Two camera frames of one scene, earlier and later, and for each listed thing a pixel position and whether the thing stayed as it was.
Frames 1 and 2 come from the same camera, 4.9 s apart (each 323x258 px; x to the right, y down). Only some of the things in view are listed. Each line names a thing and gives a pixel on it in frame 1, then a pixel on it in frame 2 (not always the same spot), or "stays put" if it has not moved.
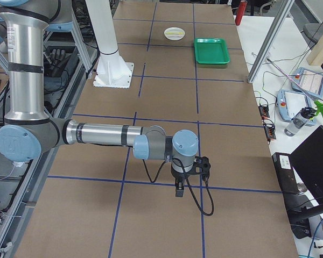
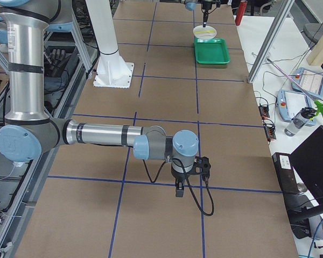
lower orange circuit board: x=271 y=131 stays put
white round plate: x=174 y=33 to x=205 y=36
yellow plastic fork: x=178 y=33 to x=203 y=31
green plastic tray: x=211 y=51 stays put
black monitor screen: x=315 y=160 stays put
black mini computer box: x=285 y=173 stays put
